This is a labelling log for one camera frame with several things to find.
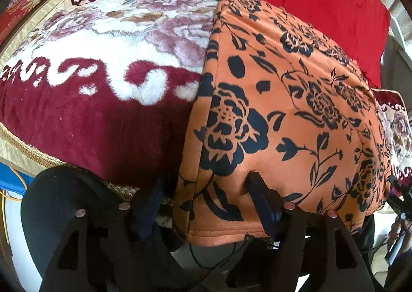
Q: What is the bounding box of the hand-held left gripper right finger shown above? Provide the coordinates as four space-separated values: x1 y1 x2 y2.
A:
246 171 375 292

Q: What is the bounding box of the black cable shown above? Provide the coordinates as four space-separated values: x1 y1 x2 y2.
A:
189 236 280 271

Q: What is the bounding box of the person's right hand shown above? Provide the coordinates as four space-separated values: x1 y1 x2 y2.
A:
388 216 412 247

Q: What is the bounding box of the maroon white floral blanket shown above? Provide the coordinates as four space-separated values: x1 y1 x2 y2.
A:
0 0 412 215

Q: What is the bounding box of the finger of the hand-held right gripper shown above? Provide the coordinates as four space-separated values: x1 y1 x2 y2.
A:
388 176 412 215

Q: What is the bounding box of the red cardboard box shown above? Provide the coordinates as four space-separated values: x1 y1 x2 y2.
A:
0 0 52 44

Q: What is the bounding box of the orange black floral cloth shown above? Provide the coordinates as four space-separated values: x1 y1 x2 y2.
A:
172 0 393 246

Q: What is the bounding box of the yellow cable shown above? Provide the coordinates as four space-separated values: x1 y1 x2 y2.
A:
0 165 30 204

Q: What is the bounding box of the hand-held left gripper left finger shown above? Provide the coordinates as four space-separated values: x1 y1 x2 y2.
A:
43 179 182 292

